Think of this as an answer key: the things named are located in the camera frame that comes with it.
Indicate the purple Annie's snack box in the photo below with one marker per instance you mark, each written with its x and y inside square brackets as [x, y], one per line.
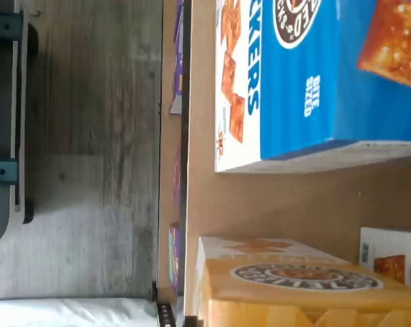
[177, 68]
[174, 259]

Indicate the teal metal bracket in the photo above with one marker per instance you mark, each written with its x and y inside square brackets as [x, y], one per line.
[4, 27]
[3, 172]

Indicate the blue pretzel crackers box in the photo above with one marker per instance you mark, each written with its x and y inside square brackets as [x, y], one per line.
[294, 102]

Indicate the white backdrop sheet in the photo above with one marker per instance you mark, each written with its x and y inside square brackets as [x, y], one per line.
[73, 313]

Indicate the black cart foot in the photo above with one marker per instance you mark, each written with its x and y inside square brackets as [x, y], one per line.
[28, 211]
[31, 41]

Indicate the particle board shelf with crackers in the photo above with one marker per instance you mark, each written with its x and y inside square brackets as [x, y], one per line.
[277, 204]

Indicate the grey robot base cart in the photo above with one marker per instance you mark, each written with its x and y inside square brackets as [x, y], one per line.
[1, 102]

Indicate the yellow pretzel crackers box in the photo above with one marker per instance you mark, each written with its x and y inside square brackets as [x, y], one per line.
[294, 306]

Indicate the particle board shelf with purple boxes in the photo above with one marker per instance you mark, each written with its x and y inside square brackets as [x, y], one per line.
[166, 170]

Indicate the white printed crackers box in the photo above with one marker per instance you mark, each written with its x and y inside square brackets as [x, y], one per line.
[389, 242]

